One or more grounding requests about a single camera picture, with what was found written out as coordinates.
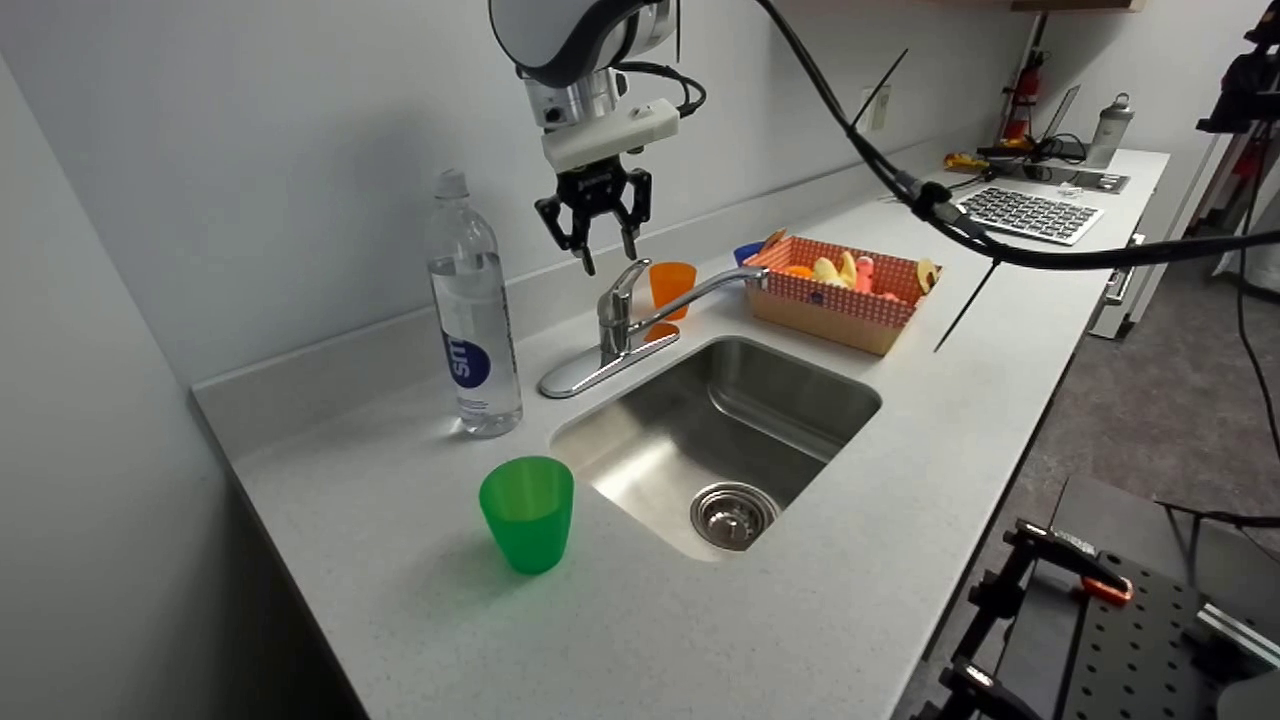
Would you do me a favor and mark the thin black cable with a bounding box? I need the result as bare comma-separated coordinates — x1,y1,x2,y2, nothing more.
1155,254,1280,531

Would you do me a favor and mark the green plastic cup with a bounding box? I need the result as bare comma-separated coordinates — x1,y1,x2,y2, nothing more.
477,454,579,579

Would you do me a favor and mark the chrome tap handle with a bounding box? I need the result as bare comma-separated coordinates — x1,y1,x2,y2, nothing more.
593,257,654,330

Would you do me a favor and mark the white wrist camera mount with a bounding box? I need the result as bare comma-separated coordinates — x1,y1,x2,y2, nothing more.
538,96,684,179

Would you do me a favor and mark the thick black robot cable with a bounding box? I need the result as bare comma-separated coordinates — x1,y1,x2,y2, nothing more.
755,0,1280,273

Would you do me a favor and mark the round metal drain strainer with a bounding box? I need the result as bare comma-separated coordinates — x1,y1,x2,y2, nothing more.
684,476,783,556

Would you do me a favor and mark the black camera on stand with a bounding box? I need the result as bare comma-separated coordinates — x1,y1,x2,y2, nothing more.
1191,0,1280,288

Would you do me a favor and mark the black perforated table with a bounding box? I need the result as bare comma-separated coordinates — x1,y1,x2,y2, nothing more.
1030,552,1280,720

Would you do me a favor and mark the grey keyboard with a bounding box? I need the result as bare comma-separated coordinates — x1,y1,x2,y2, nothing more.
953,179,1109,254

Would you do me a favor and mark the clear plastic water bottle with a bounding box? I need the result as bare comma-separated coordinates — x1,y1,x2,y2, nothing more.
419,168,527,446

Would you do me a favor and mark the chrome faucet spout and base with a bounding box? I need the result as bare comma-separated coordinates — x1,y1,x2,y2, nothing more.
531,266,772,406

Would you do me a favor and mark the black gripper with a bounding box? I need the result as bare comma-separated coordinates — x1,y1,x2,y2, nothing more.
531,147,659,280

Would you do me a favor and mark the yellow plush toy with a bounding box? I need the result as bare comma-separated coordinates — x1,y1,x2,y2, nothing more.
812,249,861,291

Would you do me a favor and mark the yellow hand tool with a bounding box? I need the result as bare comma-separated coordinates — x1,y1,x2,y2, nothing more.
940,147,999,179

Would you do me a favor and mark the orange basket with items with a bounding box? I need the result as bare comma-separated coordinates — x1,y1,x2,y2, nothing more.
738,233,943,360

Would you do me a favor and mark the white wall outlet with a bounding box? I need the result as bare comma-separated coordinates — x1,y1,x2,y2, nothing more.
851,80,895,142

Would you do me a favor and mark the silver metal bottle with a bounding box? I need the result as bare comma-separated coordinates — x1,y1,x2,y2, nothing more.
1085,88,1138,171

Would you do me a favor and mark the red hand tool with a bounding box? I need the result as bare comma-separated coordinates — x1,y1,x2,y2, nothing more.
995,14,1058,153

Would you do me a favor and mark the orange plastic cup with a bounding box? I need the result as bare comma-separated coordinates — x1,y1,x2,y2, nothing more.
643,260,698,344

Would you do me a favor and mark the stainless steel sink basin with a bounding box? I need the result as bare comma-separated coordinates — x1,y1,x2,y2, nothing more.
548,334,888,568

